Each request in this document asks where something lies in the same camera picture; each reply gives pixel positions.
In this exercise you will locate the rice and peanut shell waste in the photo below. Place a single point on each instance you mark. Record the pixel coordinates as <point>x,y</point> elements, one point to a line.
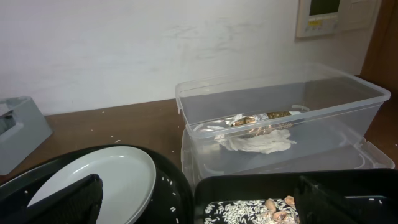
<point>269,211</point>

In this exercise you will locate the white tissue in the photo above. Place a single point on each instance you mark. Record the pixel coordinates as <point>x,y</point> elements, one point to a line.
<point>274,141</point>

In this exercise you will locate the clear plastic bin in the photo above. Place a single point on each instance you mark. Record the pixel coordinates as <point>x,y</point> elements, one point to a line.
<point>332,110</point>

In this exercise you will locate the gold foil snack wrapper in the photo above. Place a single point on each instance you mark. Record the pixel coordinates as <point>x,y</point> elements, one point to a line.
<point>240,120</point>

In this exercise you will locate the round black serving tray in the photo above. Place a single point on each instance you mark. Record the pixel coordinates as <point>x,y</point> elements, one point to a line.
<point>171,202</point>

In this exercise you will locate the grey round plate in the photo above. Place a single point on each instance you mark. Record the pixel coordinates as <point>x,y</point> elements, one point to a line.
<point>128,175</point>

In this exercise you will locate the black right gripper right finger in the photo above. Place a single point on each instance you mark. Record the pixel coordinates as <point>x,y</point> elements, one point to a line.
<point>317,204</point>

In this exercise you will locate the black rectangular waste tray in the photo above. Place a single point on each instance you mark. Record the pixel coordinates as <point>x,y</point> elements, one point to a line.
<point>368,182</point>

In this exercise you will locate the beige wall control panel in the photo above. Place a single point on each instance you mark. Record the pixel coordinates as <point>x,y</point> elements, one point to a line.
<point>327,17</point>

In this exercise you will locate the grey plastic dishwasher rack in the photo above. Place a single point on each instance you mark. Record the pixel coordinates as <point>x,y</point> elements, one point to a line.
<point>23,129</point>

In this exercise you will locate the clear plastic bin lid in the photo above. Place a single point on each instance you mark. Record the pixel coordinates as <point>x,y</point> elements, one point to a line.
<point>364,155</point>

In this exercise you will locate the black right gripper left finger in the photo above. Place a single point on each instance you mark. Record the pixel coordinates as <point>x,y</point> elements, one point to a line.
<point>79,202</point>

